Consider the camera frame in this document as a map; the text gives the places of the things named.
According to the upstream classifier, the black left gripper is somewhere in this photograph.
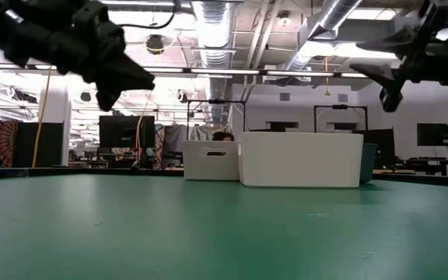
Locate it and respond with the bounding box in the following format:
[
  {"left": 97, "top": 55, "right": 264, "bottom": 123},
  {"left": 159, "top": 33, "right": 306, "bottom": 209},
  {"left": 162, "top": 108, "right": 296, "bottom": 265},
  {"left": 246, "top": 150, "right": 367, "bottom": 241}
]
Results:
[{"left": 52, "top": 0, "right": 156, "bottom": 113}]

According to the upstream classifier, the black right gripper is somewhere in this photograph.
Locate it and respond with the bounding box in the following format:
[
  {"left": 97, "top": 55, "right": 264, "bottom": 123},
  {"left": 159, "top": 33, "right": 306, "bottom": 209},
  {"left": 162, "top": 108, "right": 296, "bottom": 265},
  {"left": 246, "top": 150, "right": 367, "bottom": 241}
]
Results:
[{"left": 349, "top": 1, "right": 448, "bottom": 114}]

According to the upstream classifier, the blue plastic basket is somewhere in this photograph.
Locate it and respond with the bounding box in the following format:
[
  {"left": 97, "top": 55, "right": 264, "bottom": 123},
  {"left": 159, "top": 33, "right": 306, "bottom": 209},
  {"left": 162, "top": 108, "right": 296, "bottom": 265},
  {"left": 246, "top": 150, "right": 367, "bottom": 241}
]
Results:
[{"left": 359, "top": 142, "right": 380, "bottom": 184}]

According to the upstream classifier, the clear plastic bin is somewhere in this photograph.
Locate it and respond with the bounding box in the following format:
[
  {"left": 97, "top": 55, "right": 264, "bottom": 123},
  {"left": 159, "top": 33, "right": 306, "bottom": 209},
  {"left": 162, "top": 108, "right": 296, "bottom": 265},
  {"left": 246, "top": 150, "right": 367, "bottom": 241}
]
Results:
[{"left": 181, "top": 140, "right": 242, "bottom": 182}]

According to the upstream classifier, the black monitor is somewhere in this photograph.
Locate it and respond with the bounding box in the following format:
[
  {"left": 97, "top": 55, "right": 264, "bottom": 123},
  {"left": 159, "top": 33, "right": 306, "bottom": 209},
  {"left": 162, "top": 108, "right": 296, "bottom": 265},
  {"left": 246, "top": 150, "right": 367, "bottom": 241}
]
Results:
[{"left": 98, "top": 114, "right": 156, "bottom": 149}]

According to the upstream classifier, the black ceiling dome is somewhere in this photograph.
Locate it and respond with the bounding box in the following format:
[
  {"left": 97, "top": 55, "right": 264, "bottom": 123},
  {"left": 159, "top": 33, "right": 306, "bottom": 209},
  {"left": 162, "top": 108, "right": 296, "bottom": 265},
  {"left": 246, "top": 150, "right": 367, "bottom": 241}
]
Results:
[{"left": 145, "top": 33, "right": 166, "bottom": 56}]

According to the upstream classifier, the dark desk monitor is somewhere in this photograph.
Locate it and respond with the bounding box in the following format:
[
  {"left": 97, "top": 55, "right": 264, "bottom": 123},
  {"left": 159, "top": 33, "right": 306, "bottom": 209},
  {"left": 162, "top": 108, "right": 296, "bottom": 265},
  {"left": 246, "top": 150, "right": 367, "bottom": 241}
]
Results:
[{"left": 362, "top": 128, "right": 397, "bottom": 168}]

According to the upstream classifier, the black panel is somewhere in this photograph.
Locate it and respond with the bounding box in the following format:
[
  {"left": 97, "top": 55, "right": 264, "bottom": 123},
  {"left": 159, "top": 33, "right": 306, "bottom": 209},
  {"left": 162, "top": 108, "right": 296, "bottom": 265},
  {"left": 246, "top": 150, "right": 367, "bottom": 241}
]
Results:
[{"left": 13, "top": 121, "right": 65, "bottom": 168}]

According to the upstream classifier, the long ceiling light strip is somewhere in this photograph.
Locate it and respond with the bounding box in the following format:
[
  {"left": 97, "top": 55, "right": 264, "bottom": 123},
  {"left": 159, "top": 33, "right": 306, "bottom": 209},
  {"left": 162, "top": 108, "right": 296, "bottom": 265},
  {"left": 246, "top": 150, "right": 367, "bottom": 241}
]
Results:
[{"left": 0, "top": 61, "right": 369, "bottom": 79}]

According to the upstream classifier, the brown object with strands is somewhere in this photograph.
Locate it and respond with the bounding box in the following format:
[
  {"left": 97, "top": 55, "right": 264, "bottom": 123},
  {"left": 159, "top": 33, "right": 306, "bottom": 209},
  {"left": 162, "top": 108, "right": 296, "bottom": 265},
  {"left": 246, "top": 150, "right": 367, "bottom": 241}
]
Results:
[{"left": 212, "top": 131, "right": 236, "bottom": 142}]

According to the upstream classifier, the large white upturned basket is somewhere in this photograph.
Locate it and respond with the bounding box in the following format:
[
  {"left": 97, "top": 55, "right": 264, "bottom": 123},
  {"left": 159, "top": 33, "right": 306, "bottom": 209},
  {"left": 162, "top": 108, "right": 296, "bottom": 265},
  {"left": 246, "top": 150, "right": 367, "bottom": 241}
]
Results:
[{"left": 238, "top": 131, "right": 364, "bottom": 189}]

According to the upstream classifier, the green table mat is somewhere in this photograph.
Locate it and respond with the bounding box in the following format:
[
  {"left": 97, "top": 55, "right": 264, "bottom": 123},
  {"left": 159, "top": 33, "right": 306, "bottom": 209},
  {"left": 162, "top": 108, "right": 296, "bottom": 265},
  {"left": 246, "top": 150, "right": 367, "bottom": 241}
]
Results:
[{"left": 0, "top": 173, "right": 448, "bottom": 280}]

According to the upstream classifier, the thin yellow cord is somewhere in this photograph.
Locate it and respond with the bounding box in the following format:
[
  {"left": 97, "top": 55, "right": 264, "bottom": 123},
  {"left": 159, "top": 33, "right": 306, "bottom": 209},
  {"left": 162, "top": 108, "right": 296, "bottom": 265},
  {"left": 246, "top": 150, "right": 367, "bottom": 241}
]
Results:
[{"left": 135, "top": 89, "right": 154, "bottom": 166}]

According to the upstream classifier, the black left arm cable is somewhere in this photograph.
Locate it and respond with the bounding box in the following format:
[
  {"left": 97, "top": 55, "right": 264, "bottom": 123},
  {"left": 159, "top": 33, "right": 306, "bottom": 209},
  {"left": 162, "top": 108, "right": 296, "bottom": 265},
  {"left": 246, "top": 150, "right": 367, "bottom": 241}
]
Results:
[{"left": 117, "top": 0, "right": 178, "bottom": 30}]

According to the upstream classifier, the smooth silver ceiling duct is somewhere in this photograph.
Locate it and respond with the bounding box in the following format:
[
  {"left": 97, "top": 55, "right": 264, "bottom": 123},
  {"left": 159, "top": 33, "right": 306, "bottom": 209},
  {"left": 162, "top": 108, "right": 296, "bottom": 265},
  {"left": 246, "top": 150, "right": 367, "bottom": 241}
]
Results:
[{"left": 284, "top": 0, "right": 365, "bottom": 73}]

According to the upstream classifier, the yellow hanging cord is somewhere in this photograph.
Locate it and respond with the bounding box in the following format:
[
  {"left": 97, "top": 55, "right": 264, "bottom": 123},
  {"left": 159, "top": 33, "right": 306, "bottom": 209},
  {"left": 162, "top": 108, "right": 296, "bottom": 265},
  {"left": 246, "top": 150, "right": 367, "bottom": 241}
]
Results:
[{"left": 32, "top": 65, "right": 54, "bottom": 169}]

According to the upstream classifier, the wall mounted dark screen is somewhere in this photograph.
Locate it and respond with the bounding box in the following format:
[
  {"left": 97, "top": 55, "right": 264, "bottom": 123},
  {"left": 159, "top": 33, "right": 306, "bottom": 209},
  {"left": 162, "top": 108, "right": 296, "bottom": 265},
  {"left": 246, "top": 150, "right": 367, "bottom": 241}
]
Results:
[{"left": 416, "top": 123, "right": 448, "bottom": 147}]

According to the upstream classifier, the ribbed silver ceiling duct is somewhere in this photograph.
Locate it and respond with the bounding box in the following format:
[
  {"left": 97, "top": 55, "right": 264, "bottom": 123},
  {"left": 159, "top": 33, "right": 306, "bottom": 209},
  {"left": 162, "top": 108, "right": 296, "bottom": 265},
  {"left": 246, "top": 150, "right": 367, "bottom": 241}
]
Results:
[{"left": 191, "top": 0, "right": 233, "bottom": 125}]

